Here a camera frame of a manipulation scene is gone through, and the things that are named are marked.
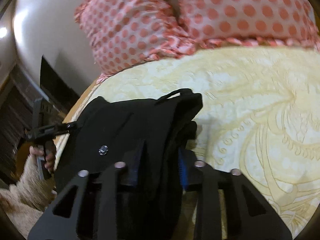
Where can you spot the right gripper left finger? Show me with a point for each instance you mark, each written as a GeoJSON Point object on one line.
{"type": "Point", "coordinates": [99, 205]}

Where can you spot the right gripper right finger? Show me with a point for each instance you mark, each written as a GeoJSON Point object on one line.
{"type": "Point", "coordinates": [248, 213]}

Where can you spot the black pants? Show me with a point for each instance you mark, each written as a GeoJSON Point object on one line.
{"type": "Point", "coordinates": [150, 131]}

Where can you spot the left forearm beige sleeve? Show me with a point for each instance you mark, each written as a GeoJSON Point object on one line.
{"type": "Point", "coordinates": [25, 201]}

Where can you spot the person left hand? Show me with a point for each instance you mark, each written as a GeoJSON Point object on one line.
{"type": "Point", "coordinates": [50, 156]}

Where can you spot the dark curtain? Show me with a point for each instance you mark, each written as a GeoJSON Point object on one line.
{"type": "Point", "coordinates": [18, 94]}

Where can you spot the black television screen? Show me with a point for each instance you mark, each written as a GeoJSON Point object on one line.
{"type": "Point", "coordinates": [57, 90]}

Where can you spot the yellow patterned bed sheet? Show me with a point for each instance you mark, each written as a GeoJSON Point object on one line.
{"type": "Point", "coordinates": [260, 115]}

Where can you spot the left polka dot pillow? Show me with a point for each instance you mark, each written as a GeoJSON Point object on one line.
{"type": "Point", "coordinates": [125, 33]}

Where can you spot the polka dot pillow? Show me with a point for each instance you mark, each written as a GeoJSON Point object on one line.
{"type": "Point", "coordinates": [214, 23]}
{"type": "Point", "coordinates": [125, 33]}

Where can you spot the right polka dot pillow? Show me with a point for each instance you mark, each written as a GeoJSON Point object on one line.
{"type": "Point", "coordinates": [214, 23]}

